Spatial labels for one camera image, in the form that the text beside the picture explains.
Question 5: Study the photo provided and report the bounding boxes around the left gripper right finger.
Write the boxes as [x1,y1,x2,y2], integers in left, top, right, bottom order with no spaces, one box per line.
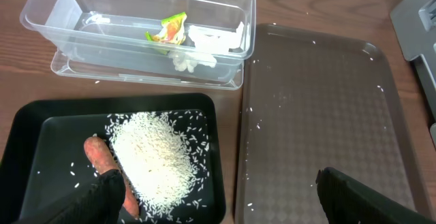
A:
[315,167,435,224]

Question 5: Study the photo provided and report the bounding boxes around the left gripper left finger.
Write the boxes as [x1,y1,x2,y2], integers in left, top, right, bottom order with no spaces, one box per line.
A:
[14,170,126,224]

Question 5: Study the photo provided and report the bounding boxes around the orange carrot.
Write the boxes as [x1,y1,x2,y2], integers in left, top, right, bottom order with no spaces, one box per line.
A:
[84,136,140,219]

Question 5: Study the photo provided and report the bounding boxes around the yellow green snack wrapper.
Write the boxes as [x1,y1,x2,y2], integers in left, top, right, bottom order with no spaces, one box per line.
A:
[144,12,187,45]

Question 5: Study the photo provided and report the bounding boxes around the white tissue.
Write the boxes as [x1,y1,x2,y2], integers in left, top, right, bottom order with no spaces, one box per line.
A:
[168,22,245,73]

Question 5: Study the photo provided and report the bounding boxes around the clear plastic waste bin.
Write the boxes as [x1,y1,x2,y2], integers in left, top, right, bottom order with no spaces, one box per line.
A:
[20,0,256,90]

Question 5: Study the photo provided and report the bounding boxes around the grey dishwasher rack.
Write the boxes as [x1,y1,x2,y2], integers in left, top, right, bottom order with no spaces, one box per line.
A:
[390,0,436,150]

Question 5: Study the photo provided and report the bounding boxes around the white rice pile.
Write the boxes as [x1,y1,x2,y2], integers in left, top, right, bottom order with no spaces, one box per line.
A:
[92,110,211,223]

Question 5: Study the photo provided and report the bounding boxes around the brown serving tray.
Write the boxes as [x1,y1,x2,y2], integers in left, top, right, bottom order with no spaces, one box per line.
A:
[234,24,435,223]

